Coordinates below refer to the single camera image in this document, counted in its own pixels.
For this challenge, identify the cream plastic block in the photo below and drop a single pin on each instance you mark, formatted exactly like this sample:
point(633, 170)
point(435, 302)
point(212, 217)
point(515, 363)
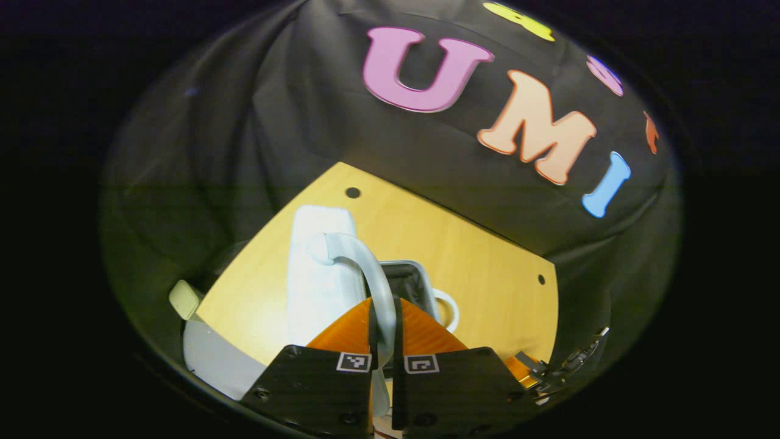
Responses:
point(186, 299)

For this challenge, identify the white suitcase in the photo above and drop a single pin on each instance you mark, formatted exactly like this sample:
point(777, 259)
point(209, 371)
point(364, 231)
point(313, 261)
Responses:
point(317, 286)

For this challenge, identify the white chair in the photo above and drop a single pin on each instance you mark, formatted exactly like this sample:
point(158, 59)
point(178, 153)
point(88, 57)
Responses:
point(219, 360)

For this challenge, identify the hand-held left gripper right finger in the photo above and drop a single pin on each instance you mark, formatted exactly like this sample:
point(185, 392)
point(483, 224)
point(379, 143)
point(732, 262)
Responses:
point(397, 332)

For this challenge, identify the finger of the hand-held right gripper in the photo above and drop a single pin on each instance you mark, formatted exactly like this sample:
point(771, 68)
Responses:
point(521, 371)

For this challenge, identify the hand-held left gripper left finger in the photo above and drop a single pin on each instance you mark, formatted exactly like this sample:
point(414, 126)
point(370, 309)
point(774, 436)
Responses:
point(372, 332)

